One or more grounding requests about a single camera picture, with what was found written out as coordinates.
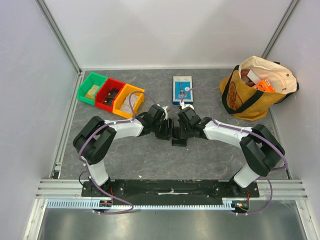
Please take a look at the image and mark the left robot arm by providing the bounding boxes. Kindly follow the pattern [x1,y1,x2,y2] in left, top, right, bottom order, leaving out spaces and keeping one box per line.
[72,104,172,197]

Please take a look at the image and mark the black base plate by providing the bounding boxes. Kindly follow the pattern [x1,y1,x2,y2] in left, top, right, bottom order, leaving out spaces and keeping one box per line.
[81,178,261,207]

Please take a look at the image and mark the yellow plastic bin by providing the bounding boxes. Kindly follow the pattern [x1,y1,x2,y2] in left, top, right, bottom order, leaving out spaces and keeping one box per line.
[112,83,145,119]

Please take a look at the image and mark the green plastic bin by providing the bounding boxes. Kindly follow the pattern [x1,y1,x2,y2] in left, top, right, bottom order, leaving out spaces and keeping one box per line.
[77,72,108,106]

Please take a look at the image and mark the tan blocks in green bin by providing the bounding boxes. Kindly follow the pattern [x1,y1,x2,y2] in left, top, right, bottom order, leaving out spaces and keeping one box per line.
[85,84,100,100]

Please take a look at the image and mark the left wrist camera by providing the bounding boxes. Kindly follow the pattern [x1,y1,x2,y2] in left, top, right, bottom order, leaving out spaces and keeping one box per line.
[160,106,170,120]

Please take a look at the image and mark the black card holder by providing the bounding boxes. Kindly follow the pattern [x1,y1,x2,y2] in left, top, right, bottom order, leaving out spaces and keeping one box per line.
[171,127,187,147]

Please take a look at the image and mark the black parts in red bin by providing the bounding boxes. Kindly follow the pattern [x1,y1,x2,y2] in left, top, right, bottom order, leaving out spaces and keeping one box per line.
[103,88,119,107]

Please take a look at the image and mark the red plastic bin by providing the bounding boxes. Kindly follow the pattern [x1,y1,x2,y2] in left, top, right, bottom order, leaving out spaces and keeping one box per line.
[94,77,125,113]

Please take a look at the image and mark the plastic bags in yellow bin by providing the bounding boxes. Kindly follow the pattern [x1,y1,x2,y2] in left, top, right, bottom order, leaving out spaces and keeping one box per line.
[120,93,139,114]

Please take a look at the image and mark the yellow canvas tote bag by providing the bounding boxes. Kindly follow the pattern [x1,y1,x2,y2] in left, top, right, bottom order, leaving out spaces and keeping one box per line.
[219,55,299,121]

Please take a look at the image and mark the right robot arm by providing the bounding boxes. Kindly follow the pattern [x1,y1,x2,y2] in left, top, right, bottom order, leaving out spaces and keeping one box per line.
[177,107,287,197]

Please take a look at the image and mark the blue white box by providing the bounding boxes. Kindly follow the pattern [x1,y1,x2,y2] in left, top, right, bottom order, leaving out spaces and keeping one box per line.
[172,76,194,106]

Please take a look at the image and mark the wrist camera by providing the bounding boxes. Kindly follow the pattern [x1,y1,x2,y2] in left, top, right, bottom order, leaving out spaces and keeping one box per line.
[179,101,194,110]
[160,106,170,120]

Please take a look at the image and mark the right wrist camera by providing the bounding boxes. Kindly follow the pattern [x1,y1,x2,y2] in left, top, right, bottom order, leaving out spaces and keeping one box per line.
[179,101,194,110]

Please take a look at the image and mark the orange box in bag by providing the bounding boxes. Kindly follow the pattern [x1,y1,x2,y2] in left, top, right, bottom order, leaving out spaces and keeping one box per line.
[253,78,276,93]

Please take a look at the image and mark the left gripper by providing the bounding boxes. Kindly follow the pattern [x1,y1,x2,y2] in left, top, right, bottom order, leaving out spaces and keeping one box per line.
[151,117,178,141]

